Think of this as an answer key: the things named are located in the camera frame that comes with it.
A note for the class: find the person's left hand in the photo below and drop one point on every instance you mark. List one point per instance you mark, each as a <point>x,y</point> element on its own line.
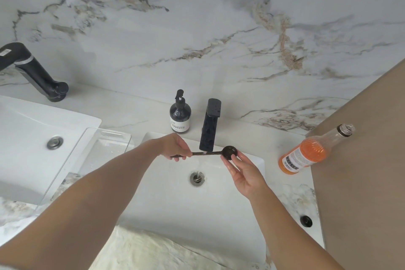
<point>172,145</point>

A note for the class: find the person's right hand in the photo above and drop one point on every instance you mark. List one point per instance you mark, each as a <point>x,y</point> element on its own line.
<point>248,178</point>

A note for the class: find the person's left thumb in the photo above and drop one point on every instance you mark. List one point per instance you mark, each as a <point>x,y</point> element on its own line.
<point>186,150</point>

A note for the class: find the person's right thumb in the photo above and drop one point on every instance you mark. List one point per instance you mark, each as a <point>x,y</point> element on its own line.
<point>243,159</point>

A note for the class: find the person's right forearm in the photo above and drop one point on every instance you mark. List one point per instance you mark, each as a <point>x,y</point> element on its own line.
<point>284,231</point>

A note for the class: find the person's left forearm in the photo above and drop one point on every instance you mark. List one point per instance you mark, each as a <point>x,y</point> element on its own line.
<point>85,203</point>

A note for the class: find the chrome sink drain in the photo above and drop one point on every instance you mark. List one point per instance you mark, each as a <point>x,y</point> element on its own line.
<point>55,143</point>
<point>197,179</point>

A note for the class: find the dark soap pump bottle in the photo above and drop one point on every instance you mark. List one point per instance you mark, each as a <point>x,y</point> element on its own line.
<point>180,116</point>

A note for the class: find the black square basin faucet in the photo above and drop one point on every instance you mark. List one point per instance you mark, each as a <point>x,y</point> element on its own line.
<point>209,124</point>

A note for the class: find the white rectangular sink basin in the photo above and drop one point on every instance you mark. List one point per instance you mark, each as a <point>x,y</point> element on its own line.
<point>189,212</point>

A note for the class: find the clear bottle with orange liquid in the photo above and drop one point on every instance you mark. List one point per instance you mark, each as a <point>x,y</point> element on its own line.
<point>308,152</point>

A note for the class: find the black round countertop button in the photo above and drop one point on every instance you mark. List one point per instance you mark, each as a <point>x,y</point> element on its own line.
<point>306,221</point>

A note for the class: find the clear plastic tray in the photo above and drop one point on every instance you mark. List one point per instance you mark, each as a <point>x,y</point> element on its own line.
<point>95,152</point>

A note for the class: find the beige side panel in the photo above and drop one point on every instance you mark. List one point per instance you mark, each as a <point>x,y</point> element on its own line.
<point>364,168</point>

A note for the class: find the black angled faucet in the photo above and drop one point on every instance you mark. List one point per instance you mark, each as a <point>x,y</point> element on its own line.
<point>34,73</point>

